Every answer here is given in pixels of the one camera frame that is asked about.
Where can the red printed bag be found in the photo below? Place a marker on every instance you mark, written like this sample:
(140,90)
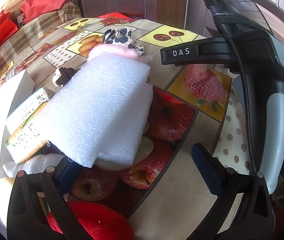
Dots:
(114,15)

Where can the white sock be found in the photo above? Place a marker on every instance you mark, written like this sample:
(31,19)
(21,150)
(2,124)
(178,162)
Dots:
(42,163)

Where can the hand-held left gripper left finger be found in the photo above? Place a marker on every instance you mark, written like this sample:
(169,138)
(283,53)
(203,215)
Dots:
(68,177)

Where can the white cardboard box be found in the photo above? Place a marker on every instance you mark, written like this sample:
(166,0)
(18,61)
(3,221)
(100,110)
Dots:
(7,92)

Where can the yellow tissue pack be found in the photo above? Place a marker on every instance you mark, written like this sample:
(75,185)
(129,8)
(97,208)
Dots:
(24,130)

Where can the white foam block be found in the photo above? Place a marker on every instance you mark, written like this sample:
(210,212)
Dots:
(94,105)

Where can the red plush ball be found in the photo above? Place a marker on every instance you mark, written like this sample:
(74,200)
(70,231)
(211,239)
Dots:
(94,222)

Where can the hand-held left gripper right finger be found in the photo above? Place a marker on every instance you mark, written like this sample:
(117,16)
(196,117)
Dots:
(207,172)

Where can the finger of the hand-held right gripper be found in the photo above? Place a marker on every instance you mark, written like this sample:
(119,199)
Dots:
(207,52)

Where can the pink plush toy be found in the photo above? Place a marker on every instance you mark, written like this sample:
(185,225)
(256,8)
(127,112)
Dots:
(114,51)

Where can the plaid covered bench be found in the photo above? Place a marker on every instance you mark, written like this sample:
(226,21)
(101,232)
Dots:
(32,32)

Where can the black and white patterned cloth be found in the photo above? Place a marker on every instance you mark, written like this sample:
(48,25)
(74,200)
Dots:
(119,36)

